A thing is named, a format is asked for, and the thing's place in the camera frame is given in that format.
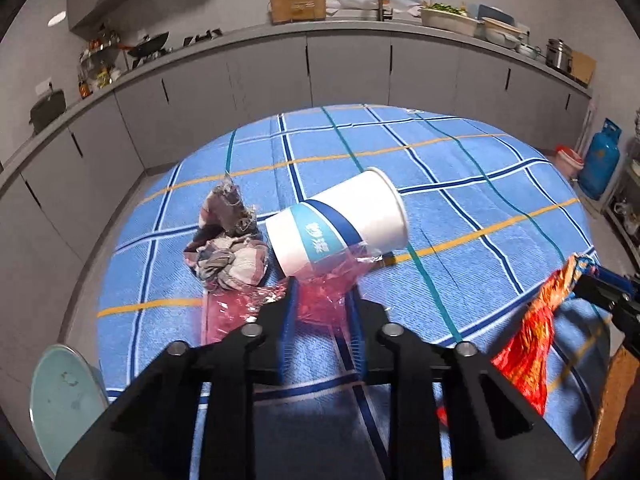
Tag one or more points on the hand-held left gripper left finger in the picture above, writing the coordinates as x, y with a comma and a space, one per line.
287, 330

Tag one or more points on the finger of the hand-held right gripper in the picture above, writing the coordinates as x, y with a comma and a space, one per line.
607, 292
607, 271

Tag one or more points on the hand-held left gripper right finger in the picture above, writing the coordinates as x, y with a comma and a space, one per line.
357, 340

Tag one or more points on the red transparent plastic film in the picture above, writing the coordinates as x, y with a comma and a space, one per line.
320, 295

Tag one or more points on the red orange snack bag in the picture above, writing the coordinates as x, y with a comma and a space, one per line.
525, 360

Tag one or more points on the white blue paper cup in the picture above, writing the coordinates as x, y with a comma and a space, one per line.
350, 215

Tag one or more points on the crumpled plaid cloth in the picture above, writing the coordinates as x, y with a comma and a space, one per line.
235, 260

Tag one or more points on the blue gas cylinder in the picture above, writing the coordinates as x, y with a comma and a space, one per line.
602, 160

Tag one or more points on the red lidded bucket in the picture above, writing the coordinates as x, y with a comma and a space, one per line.
569, 156

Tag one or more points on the blue plaid tablecloth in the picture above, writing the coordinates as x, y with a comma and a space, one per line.
450, 170

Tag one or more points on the small wooden board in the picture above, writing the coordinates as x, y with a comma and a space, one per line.
583, 67

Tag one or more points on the steel stock pot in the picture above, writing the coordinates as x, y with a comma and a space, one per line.
559, 57

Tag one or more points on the cream plastic basin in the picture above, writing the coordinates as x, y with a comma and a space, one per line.
502, 35

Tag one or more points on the grey kitchen counter cabinets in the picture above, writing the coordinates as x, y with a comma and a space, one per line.
350, 65

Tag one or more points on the cream basin with vegetables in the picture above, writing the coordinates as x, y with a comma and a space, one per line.
450, 20

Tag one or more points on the black gas stove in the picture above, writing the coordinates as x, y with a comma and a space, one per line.
200, 37

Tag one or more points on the dark sauce bottle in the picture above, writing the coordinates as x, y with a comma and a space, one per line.
83, 89

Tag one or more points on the black wok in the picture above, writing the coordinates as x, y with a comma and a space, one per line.
150, 45

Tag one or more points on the wooden cutting board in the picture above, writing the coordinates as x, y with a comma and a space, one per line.
297, 5

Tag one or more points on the metal spice rack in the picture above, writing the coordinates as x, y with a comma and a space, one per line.
97, 65

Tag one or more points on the round ceiling light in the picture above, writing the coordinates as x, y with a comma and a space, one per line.
57, 18

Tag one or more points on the white wall socket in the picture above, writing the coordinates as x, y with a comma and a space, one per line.
44, 87

